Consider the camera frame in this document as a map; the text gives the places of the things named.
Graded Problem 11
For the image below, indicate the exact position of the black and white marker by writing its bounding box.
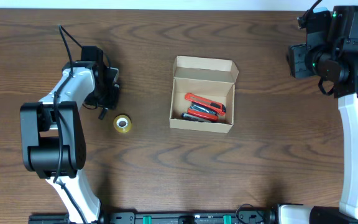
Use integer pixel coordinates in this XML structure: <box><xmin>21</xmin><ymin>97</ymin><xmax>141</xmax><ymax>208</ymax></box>
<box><xmin>98</xmin><ymin>108</ymin><xmax>108</xmax><ymax>120</ymax></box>

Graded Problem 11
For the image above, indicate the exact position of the clear yellowish tape roll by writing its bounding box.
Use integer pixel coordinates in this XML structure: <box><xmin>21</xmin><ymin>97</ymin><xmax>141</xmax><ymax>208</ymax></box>
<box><xmin>114</xmin><ymin>114</ymin><xmax>132</xmax><ymax>133</ymax></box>

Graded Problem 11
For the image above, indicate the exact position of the blue capped marker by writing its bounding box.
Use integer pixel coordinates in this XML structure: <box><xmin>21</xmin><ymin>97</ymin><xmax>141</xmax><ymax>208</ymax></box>
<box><xmin>181</xmin><ymin>113</ymin><xmax>211</xmax><ymax>123</ymax></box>

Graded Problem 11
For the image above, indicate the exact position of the brown cardboard box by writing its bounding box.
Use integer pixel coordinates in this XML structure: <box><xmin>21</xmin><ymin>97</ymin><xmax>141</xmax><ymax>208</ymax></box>
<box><xmin>169</xmin><ymin>56</ymin><xmax>239</xmax><ymax>133</ymax></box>

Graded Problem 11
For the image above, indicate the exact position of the orange utility knife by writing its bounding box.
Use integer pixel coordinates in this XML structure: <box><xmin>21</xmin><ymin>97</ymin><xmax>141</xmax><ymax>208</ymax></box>
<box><xmin>185</xmin><ymin>93</ymin><xmax>226</xmax><ymax>115</ymax></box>

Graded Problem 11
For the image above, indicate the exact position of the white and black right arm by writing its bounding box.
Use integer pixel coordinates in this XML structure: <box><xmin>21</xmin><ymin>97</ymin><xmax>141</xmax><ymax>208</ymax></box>
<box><xmin>265</xmin><ymin>44</ymin><xmax>358</xmax><ymax>223</ymax></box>

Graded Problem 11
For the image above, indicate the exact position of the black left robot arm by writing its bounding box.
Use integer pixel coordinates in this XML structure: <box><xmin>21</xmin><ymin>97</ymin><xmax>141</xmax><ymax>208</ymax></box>
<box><xmin>20</xmin><ymin>61</ymin><xmax>119</xmax><ymax>223</ymax></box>

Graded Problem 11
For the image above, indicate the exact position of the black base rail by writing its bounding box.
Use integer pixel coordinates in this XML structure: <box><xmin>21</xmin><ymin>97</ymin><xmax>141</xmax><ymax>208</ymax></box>
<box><xmin>28</xmin><ymin>208</ymin><xmax>279</xmax><ymax>224</ymax></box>

